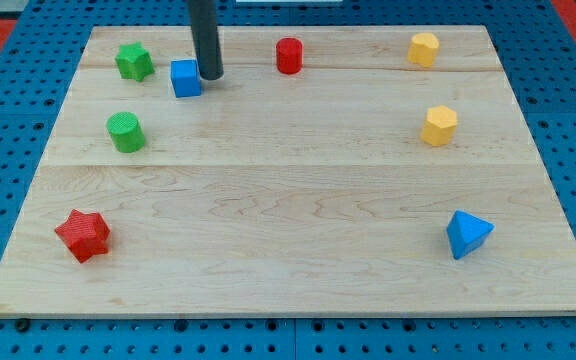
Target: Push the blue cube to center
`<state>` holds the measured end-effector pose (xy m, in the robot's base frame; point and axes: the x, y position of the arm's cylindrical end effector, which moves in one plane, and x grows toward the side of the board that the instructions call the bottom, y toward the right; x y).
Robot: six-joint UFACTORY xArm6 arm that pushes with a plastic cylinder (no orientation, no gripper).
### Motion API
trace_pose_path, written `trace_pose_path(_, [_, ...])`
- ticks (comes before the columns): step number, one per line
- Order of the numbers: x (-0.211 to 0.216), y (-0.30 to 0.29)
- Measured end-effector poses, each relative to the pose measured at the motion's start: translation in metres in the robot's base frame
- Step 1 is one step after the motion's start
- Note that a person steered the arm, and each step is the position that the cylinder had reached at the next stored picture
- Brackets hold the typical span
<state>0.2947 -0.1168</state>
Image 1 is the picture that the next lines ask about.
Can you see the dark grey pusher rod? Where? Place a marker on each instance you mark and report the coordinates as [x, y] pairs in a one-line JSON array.
[[204, 29]]

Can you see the wooden board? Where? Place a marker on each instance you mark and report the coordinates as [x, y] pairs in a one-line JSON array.
[[308, 195]]

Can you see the green cylinder block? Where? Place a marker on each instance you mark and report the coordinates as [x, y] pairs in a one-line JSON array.
[[125, 132]]

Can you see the yellow hexagon block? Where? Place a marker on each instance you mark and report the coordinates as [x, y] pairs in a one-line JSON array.
[[439, 126]]

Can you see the green star block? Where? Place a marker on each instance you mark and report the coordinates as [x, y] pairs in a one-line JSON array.
[[134, 62]]

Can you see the red cylinder block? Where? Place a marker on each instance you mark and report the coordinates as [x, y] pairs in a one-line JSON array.
[[289, 55]]

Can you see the red star block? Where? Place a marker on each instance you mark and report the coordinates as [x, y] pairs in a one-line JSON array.
[[84, 234]]

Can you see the blue cube block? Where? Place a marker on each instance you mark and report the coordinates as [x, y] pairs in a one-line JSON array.
[[185, 79]]

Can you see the blue triangle block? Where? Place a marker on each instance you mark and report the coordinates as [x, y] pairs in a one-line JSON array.
[[467, 233]]

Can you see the yellow heart block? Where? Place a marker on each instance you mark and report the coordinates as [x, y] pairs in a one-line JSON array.
[[423, 49]]

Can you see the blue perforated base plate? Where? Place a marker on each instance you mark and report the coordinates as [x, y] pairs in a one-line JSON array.
[[38, 61]]

